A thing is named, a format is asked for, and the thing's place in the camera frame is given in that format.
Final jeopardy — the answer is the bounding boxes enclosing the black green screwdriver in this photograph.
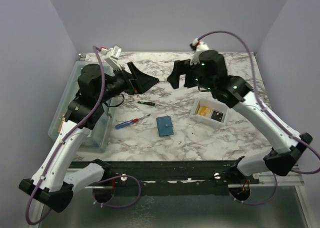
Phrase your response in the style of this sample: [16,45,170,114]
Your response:
[137,101,155,106]

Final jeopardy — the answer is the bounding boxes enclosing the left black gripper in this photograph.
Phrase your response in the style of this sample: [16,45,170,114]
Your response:
[97,62,160,104]

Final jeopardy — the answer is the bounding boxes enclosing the clear acrylic card box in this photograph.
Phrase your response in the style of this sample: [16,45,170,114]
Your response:
[189,98,229,129]

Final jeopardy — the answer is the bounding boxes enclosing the clear plastic storage bin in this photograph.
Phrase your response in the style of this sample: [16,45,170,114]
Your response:
[48,61,116,153]

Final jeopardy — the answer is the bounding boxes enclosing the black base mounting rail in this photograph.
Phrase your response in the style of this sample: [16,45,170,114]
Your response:
[69,159,292,197]

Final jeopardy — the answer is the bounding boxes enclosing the blue red screwdriver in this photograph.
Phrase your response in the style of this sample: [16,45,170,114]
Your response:
[115,114,151,130]

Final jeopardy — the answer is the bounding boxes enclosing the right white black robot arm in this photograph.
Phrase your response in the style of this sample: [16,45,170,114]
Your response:
[167,50,313,184]

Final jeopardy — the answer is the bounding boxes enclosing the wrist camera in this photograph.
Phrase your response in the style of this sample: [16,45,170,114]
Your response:
[190,39,210,63]
[100,46,125,72]

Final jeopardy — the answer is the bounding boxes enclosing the aluminium extrusion rail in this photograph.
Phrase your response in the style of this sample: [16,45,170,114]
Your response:
[258,171,305,186]

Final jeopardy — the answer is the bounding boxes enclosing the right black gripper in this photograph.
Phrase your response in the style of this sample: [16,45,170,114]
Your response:
[166,59,215,93]

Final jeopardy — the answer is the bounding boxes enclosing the orange tool in bin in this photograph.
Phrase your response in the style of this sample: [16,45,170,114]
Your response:
[58,115,66,133]

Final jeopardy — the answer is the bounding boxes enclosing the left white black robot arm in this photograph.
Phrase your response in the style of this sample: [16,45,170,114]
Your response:
[18,62,159,212]

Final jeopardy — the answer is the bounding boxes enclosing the teal leather card holder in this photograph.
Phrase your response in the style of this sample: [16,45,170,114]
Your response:
[156,116,174,137]

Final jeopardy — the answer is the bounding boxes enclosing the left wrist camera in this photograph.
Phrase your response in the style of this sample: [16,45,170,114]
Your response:
[100,46,125,72]

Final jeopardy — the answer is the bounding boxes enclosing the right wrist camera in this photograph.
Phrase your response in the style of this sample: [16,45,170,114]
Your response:
[190,39,210,63]

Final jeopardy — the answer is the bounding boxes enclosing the credit cards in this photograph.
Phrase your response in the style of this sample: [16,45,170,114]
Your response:
[195,106,224,122]

